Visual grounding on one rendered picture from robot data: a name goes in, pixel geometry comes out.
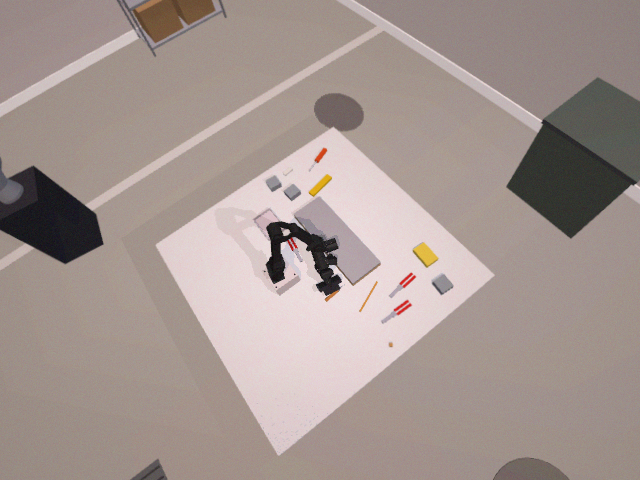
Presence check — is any awl with wooden handle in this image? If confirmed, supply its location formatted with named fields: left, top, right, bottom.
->
left=324, top=290, right=340, bottom=302

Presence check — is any yellow flat block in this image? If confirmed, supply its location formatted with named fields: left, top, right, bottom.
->
left=413, top=242, right=438, bottom=268

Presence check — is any orange-handled awl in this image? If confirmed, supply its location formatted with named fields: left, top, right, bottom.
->
left=309, top=148, right=327, bottom=171

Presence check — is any yellow rectangular bar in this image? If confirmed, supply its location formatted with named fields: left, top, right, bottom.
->
left=309, top=174, right=332, bottom=197

